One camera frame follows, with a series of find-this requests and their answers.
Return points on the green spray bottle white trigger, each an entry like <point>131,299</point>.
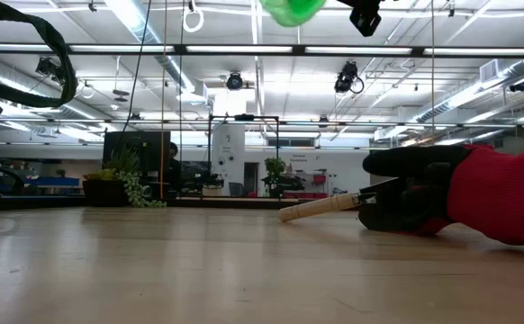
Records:
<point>291,11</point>

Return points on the green background potted plant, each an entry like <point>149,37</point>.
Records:
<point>274,165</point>

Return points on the background shelf red boxes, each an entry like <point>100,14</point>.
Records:
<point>318,179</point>

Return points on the black hanging spotlight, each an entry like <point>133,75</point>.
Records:
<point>48,67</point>
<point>346,76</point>
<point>520,85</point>
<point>234,81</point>

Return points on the person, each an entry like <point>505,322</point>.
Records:
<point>174,168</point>

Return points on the black screen panel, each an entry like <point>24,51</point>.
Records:
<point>154,144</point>

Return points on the potted succulent plant dark pot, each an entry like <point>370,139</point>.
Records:
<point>109,193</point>

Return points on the blue background table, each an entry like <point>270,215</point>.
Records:
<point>59,181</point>

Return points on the black aluminium table frame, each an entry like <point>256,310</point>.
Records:
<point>244,203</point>

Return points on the black background rig frame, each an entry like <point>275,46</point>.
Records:
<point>244,117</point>

